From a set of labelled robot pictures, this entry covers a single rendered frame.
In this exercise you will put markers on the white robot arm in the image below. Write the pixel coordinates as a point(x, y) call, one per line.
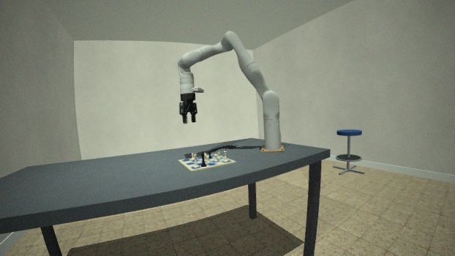
point(231, 41)

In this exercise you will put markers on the blue and cream chessboard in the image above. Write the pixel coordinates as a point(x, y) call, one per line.
point(189, 163)

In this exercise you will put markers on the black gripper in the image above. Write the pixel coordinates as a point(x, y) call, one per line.
point(186, 104)

